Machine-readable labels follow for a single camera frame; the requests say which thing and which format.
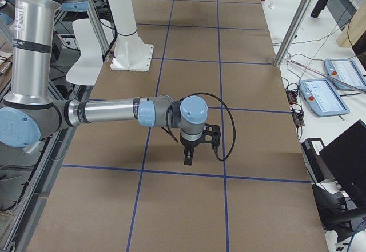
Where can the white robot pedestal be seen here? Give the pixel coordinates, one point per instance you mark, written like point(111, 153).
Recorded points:
point(130, 52)

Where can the aluminium frame post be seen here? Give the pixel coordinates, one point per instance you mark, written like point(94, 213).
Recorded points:
point(292, 30)

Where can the black box with label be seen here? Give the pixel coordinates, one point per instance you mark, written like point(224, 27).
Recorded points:
point(318, 170)

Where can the near blue teach pendant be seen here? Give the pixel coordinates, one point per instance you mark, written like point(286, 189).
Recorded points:
point(322, 98)

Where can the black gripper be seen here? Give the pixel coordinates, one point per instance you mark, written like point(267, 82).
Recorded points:
point(190, 144)

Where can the black bottle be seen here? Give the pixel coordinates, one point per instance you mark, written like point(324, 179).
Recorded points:
point(319, 6)

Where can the white chair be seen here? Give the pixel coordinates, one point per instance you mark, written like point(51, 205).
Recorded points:
point(87, 68)

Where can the blue teach pendant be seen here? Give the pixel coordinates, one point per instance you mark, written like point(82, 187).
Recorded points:
point(345, 70)
point(322, 98)

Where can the black laptop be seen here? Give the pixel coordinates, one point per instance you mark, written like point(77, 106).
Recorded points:
point(345, 158)

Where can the far blue teach pendant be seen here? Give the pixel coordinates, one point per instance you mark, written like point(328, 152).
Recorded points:
point(345, 70)

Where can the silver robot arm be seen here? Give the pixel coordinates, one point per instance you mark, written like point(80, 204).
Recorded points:
point(28, 114)

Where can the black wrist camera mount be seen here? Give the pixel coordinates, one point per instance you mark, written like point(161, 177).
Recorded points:
point(211, 134)

